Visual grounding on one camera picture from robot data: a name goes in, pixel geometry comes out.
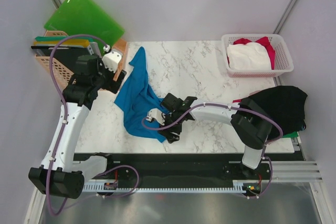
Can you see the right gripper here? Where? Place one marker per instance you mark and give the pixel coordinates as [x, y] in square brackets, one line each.
[170, 137]

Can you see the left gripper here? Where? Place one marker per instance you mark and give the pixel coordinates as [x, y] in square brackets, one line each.
[117, 83]

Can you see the blue t-shirt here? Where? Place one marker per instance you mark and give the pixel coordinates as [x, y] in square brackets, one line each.
[136, 98]

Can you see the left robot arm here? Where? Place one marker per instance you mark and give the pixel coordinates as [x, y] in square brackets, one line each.
[57, 175]

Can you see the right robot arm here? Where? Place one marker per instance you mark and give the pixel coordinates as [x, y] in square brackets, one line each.
[250, 122]

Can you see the orange file rack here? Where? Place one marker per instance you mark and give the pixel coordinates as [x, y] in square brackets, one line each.
[61, 73]

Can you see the black folder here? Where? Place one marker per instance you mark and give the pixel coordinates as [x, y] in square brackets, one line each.
[65, 54]

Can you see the yellow folder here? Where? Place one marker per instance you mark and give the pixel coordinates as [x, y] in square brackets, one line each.
[81, 43]

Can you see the green plastic board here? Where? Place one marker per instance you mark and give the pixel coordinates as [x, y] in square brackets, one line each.
[85, 17]

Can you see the pink folded t-shirt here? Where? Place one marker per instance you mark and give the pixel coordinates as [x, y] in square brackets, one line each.
[255, 93]

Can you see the teal folder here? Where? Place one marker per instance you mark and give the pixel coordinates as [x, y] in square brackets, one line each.
[54, 38]

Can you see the white plastic basket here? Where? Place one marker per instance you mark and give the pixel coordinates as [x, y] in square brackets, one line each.
[282, 61]

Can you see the black folded t-shirt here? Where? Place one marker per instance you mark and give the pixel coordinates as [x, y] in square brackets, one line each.
[284, 105]

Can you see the green folded t-shirt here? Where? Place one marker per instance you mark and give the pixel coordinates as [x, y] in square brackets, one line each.
[291, 135]

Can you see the red t-shirt in basket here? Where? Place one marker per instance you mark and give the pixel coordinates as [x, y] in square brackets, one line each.
[264, 42]

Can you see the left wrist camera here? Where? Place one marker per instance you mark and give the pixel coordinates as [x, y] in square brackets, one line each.
[111, 60]

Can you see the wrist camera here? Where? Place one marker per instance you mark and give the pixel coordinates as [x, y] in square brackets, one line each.
[155, 115]
[111, 60]

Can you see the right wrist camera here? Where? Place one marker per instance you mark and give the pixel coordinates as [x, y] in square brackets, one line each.
[155, 115]

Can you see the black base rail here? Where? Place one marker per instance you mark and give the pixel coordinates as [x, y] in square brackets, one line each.
[180, 170]

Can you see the white cable duct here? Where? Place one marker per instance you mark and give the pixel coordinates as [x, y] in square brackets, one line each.
[105, 186]

